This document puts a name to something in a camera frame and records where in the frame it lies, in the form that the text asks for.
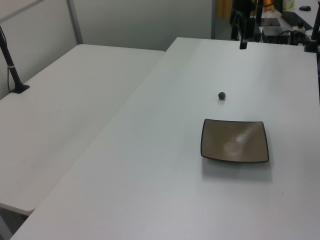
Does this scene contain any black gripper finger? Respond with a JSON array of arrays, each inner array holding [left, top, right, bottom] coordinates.
[[230, 9, 239, 41], [239, 17, 256, 50]]

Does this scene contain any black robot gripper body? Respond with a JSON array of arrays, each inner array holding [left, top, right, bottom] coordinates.
[[232, 0, 258, 20]]

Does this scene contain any square brown ceramic plate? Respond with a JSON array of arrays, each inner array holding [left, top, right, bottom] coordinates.
[[200, 118, 270, 165]]

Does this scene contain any yellow cardboard panel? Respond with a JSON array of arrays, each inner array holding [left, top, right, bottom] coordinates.
[[216, 0, 235, 19]]

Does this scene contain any black flat monitor base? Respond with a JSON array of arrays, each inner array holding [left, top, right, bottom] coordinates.
[[257, 17, 281, 27]]

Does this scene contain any black electronics box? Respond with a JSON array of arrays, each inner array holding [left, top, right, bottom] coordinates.
[[261, 26, 292, 45]]

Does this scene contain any black keyboard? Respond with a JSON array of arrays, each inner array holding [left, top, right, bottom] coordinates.
[[281, 10, 314, 26]]

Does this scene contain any grey partition frame post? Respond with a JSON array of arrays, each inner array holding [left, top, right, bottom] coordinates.
[[210, 0, 217, 40], [66, 0, 84, 46]]

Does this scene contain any black cable bundle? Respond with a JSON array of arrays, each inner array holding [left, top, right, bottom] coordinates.
[[277, 29, 311, 47]]

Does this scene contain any black clamp camera stand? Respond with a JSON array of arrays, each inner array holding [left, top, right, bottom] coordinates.
[[303, 2, 320, 53]]

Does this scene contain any black camera stand pole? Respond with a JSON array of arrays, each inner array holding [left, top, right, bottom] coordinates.
[[0, 24, 31, 95]]

